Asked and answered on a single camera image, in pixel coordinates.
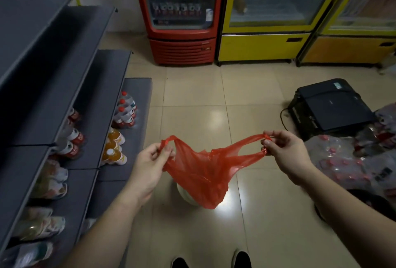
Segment person's right forearm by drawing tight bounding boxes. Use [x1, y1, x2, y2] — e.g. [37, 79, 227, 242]
[292, 161, 396, 268]

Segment shrink-wrapped bottle pack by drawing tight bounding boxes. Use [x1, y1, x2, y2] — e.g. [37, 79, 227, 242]
[361, 150, 396, 207]
[305, 135, 372, 190]
[354, 102, 396, 157]

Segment person's left hand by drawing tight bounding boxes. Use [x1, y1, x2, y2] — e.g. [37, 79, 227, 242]
[125, 142, 176, 207]

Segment person's right hand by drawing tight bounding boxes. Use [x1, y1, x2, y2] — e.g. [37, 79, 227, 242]
[261, 130, 314, 185]

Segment red drinks fridge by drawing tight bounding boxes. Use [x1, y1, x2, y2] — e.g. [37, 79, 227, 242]
[130, 0, 226, 66]

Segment orange-base glass-door fridge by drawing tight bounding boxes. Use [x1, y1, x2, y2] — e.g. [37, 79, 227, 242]
[295, 0, 396, 68]

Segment black cable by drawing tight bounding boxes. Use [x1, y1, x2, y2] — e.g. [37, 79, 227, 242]
[280, 107, 290, 131]

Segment person's right black shoe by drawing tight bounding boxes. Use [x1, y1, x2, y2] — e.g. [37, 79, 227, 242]
[231, 249, 252, 268]

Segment orange juice bottle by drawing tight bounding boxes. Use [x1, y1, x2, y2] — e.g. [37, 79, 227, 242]
[101, 148, 127, 166]
[105, 139, 122, 152]
[108, 129, 126, 146]

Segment grey shelf unit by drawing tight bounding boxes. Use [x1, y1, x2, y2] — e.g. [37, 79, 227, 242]
[0, 0, 153, 268]

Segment red-cap water bottle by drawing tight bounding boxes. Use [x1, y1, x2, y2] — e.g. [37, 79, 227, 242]
[121, 91, 137, 111]
[118, 99, 136, 118]
[112, 106, 136, 129]

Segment black laptop bag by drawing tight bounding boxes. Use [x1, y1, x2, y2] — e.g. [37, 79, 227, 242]
[287, 78, 377, 141]

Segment red plastic bag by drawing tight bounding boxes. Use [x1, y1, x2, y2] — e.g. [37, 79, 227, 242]
[159, 134, 273, 210]

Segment white round container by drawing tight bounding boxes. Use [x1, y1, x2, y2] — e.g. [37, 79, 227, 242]
[176, 182, 218, 207]

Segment yellow glass-door fridge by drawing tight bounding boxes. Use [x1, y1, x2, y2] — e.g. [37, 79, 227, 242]
[215, 0, 345, 66]

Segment person's left forearm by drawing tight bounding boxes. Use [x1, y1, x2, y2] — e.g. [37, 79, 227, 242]
[60, 189, 146, 268]

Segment pale drink pouch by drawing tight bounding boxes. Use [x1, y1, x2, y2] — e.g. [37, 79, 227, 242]
[21, 207, 54, 222]
[13, 216, 66, 241]
[40, 159, 69, 183]
[0, 242, 54, 268]
[30, 179, 68, 200]

